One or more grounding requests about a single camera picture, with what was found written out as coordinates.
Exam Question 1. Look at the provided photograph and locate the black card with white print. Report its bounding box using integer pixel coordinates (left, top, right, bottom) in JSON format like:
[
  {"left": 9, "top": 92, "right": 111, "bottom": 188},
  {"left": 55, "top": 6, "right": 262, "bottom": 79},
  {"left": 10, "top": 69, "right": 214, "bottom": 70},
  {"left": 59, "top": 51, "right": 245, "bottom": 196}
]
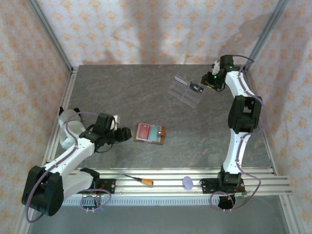
[{"left": 189, "top": 82, "right": 204, "bottom": 93}]

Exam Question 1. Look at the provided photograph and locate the red plastic card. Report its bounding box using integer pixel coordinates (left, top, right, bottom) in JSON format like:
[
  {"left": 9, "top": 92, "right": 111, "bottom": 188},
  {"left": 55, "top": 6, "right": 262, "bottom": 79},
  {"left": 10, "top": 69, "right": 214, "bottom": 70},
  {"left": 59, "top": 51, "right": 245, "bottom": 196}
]
[{"left": 136, "top": 123, "right": 151, "bottom": 141}]

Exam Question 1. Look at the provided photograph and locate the clear acrylic card stand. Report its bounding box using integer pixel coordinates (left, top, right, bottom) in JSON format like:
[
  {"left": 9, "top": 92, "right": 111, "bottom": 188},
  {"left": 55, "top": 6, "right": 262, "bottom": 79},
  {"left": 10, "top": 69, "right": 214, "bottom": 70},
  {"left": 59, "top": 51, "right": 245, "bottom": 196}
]
[{"left": 167, "top": 72, "right": 202, "bottom": 109}]

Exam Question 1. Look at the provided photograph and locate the green plastic card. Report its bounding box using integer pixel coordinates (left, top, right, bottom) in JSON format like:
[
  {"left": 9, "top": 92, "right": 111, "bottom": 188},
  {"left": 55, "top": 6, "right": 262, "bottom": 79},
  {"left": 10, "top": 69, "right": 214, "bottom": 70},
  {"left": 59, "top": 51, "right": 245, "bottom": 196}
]
[{"left": 149, "top": 125, "right": 160, "bottom": 142}]

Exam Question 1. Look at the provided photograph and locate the brown leather card holder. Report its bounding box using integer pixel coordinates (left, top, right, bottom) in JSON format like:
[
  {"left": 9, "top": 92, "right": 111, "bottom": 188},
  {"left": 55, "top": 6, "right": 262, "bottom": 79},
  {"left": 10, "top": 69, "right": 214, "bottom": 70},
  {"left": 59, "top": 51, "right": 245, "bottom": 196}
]
[{"left": 133, "top": 123, "right": 166, "bottom": 144}]

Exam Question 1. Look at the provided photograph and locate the grey white plush toy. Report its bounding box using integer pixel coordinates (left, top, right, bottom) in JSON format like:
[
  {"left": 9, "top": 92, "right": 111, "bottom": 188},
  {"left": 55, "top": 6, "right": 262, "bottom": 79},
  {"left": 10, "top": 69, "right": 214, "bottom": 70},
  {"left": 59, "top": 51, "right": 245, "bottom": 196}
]
[{"left": 58, "top": 106, "right": 86, "bottom": 149}]

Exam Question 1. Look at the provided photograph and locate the patterned cloth backdrop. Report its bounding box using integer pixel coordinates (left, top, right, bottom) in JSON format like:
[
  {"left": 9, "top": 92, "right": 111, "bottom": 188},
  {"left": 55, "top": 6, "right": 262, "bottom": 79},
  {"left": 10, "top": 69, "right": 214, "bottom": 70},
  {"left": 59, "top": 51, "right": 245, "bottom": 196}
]
[
  {"left": 36, "top": 0, "right": 278, "bottom": 66},
  {"left": 0, "top": 0, "right": 71, "bottom": 234},
  {"left": 246, "top": 0, "right": 312, "bottom": 234}
]

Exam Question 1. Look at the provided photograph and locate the lilac oval object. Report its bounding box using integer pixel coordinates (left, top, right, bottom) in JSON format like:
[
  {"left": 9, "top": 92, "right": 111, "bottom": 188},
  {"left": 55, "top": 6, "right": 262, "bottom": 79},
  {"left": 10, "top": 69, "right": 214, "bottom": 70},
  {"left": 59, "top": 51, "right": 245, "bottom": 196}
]
[{"left": 182, "top": 176, "right": 195, "bottom": 190}]

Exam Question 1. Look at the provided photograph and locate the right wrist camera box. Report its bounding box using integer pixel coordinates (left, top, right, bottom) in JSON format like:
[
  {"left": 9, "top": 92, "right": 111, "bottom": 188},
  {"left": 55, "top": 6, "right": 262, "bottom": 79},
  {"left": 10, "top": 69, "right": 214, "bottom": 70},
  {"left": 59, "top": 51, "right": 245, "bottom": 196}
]
[{"left": 211, "top": 60, "right": 221, "bottom": 76}]

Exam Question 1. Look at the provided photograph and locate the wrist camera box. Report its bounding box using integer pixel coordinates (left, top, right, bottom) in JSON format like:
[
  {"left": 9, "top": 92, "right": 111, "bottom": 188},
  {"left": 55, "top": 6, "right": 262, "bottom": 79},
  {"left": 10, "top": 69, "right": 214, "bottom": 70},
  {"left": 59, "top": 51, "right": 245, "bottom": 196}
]
[
  {"left": 111, "top": 115, "right": 122, "bottom": 130},
  {"left": 211, "top": 60, "right": 221, "bottom": 76}
]

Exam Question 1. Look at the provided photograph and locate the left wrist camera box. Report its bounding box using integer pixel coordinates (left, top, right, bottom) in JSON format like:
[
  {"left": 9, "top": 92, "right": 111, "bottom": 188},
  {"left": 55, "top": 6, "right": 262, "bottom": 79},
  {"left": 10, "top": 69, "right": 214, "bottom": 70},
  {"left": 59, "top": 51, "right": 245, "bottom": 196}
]
[{"left": 111, "top": 115, "right": 122, "bottom": 130}]

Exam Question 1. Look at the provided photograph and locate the orange-handled screwdriver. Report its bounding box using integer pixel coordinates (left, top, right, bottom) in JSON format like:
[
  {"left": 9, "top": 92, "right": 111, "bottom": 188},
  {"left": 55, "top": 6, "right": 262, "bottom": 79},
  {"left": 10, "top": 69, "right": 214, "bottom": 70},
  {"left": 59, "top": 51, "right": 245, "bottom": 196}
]
[{"left": 122, "top": 174, "right": 154, "bottom": 186}]

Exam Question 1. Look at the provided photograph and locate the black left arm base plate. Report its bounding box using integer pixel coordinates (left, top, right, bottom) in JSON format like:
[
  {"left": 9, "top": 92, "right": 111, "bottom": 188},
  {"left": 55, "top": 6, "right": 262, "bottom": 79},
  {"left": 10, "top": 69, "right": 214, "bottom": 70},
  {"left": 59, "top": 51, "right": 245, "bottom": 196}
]
[{"left": 94, "top": 178, "right": 116, "bottom": 195}]

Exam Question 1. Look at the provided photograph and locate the aluminium table side rail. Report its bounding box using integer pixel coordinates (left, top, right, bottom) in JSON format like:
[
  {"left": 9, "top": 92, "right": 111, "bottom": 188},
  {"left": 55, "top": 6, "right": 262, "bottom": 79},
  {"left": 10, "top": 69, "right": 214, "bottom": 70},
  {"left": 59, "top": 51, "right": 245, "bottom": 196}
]
[
  {"left": 243, "top": 70, "right": 278, "bottom": 176},
  {"left": 42, "top": 67, "right": 79, "bottom": 169}
]

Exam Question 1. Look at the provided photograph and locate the aluminium frame post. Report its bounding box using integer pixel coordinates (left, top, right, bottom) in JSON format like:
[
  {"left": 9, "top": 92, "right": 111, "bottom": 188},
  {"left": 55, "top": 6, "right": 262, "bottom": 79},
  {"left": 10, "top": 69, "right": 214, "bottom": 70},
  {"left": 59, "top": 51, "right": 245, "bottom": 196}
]
[
  {"left": 26, "top": 0, "right": 74, "bottom": 74},
  {"left": 243, "top": 0, "right": 291, "bottom": 73}
]

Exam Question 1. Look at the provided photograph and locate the aluminium rail frame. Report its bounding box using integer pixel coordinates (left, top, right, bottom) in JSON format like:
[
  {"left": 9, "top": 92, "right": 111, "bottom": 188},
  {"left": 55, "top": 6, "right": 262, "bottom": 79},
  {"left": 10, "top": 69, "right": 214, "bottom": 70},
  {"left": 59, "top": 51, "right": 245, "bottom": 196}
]
[{"left": 43, "top": 168, "right": 293, "bottom": 197}]

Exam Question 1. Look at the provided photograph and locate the slotted grey cable duct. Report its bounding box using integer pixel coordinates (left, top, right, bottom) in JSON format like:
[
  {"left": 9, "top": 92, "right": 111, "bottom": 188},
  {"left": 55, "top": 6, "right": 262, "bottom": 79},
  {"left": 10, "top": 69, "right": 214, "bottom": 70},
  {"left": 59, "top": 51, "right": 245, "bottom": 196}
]
[{"left": 62, "top": 197, "right": 220, "bottom": 206}]

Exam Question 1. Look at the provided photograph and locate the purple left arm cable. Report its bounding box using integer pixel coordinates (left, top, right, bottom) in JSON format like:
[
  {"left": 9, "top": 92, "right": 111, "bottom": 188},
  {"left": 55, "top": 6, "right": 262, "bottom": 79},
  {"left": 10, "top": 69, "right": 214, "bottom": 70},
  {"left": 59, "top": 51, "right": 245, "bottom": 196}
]
[{"left": 25, "top": 111, "right": 112, "bottom": 224}]

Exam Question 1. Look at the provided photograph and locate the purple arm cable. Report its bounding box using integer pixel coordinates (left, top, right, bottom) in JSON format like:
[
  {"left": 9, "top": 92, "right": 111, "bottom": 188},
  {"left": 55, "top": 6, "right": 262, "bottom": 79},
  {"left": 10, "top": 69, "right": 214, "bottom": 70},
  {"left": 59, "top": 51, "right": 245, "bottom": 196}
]
[
  {"left": 25, "top": 111, "right": 112, "bottom": 224},
  {"left": 210, "top": 55, "right": 268, "bottom": 213}
]

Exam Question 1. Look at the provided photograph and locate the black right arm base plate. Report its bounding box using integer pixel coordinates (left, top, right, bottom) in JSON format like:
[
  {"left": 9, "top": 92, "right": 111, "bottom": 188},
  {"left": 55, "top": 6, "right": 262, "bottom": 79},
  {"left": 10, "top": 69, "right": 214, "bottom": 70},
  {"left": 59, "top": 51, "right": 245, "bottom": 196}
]
[{"left": 200, "top": 177, "right": 245, "bottom": 195}]

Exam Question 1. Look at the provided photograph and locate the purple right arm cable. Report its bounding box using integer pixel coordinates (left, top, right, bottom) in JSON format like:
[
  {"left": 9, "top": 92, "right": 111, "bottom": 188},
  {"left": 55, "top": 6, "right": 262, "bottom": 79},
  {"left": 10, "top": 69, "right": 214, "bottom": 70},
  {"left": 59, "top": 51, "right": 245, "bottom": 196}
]
[{"left": 210, "top": 55, "right": 268, "bottom": 213}]

